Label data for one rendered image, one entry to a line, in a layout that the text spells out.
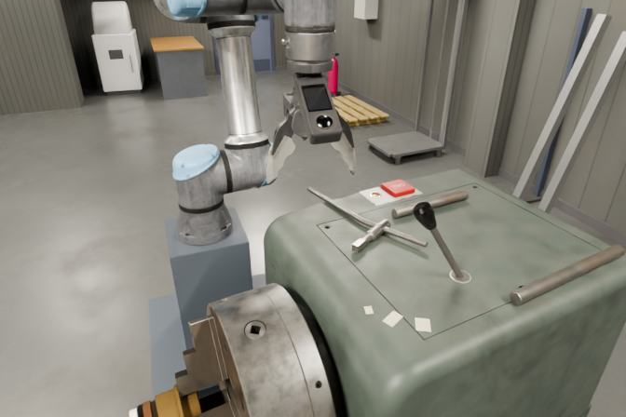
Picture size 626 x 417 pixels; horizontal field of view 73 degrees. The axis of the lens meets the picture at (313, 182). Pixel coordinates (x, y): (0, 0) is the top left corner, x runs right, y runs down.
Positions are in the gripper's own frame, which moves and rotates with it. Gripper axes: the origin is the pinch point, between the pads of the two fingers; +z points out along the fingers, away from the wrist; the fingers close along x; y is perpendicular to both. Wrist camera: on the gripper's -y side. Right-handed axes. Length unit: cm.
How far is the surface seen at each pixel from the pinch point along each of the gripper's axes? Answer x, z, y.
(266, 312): 10.3, 17.2, -10.5
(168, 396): 27.1, 28.8, -12.9
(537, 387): -36, 34, -23
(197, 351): 21.9, 24.4, -9.0
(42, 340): 114, 142, 128
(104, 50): 159, 75, 650
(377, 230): -13.8, 13.4, 2.5
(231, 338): 16.2, 17.4, -14.4
